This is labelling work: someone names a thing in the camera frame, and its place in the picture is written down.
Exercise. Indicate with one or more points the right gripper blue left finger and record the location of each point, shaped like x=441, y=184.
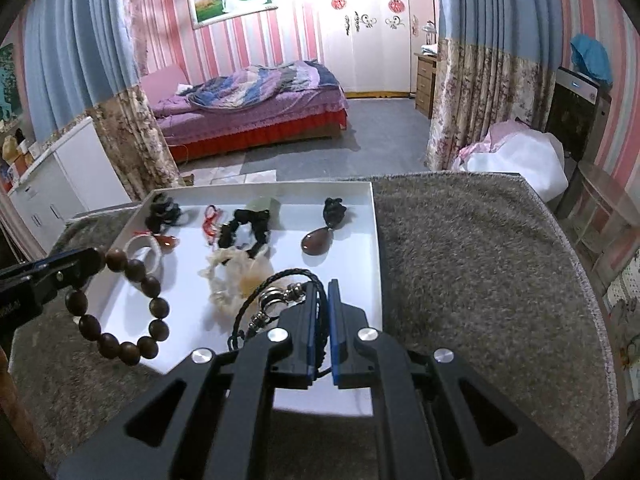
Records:
x=295, y=366

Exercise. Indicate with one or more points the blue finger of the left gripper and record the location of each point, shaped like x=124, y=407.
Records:
x=69, y=268

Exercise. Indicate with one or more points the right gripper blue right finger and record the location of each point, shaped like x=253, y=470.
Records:
x=354, y=344

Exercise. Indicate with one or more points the white bangle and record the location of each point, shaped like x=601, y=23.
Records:
x=145, y=248

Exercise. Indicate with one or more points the white cabinet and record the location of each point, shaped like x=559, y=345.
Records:
x=73, y=175

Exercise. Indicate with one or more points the black hair claw clip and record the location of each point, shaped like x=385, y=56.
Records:
x=164, y=212

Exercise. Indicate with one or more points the left blue floral curtain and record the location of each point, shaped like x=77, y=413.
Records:
x=79, y=63

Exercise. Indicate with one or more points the blue floral curtain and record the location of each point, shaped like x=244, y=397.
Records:
x=496, y=61
x=79, y=63

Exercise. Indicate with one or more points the bed with purple cover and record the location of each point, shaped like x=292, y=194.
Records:
x=192, y=133

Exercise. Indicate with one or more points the striped purple quilt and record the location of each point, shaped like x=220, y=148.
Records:
x=256, y=84

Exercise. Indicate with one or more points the white and pink bag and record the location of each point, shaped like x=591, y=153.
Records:
x=513, y=148

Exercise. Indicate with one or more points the wooden desk with drawers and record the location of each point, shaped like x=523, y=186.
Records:
x=425, y=83

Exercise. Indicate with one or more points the wooden side table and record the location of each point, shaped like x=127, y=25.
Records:
x=601, y=219

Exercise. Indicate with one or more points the white wardrobe with decals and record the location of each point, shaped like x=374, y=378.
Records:
x=366, y=44

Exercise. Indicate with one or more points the table lamp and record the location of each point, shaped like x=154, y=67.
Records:
x=430, y=32

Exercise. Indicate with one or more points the black appliance with panel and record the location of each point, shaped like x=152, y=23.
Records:
x=578, y=114

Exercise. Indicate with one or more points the right blue floral curtain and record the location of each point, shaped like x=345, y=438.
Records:
x=496, y=61

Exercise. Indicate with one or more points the blue cloth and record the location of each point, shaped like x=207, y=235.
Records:
x=591, y=59

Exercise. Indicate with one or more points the green wall poster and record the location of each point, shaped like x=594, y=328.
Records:
x=10, y=101

